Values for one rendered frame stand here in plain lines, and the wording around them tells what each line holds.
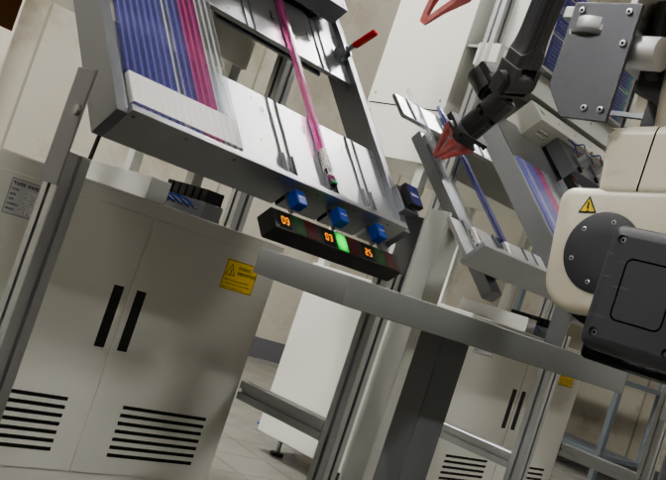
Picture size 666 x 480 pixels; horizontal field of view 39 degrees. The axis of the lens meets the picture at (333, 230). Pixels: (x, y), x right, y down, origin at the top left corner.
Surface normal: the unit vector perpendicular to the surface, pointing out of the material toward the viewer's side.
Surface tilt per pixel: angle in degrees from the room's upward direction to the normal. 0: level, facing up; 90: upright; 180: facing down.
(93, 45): 90
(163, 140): 137
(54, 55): 90
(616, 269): 90
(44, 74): 90
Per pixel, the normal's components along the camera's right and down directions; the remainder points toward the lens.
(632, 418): -0.77, -0.29
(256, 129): 0.72, -0.50
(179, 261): 0.69, 0.20
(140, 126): 0.23, 0.83
